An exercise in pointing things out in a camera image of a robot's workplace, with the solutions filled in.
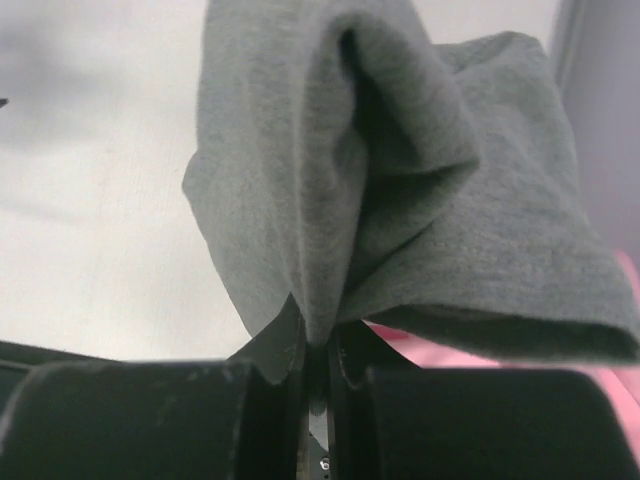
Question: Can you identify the aluminium frame post right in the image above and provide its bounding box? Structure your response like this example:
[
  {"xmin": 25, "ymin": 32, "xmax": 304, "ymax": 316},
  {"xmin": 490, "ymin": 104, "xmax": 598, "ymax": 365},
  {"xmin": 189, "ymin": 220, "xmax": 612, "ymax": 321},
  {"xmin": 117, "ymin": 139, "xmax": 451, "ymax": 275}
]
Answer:
[{"xmin": 548, "ymin": 0, "xmax": 589, "ymax": 94}]

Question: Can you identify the pink t-shirt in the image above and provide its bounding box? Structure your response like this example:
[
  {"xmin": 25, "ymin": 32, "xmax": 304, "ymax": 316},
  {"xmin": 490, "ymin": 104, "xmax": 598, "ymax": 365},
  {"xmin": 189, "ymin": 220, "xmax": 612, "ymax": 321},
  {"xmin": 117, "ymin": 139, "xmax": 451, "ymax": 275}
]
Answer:
[{"xmin": 364, "ymin": 249, "xmax": 640, "ymax": 446}]

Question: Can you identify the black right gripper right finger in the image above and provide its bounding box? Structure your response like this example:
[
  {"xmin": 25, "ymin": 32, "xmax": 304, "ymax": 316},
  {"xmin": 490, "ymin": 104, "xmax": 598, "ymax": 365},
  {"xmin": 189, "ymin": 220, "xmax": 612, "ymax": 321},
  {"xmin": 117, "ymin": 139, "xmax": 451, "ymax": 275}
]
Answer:
[{"xmin": 328, "ymin": 322, "xmax": 631, "ymax": 480}]

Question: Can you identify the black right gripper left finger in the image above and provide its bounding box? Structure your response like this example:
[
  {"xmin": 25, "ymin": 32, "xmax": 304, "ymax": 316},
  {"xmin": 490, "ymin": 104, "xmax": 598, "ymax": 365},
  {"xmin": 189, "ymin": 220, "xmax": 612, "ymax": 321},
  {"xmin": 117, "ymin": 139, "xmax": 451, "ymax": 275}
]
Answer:
[{"xmin": 1, "ymin": 299, "xmax": 307, "ymax": 479}]

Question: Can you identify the grey t-shirt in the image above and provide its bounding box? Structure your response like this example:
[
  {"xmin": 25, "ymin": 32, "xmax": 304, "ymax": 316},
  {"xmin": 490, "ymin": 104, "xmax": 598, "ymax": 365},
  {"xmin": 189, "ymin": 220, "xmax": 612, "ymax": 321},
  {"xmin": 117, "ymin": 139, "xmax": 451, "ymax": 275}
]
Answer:
[{"xmin": 183, "ymin": 1, "xmax": 639, "ymax": 364}]

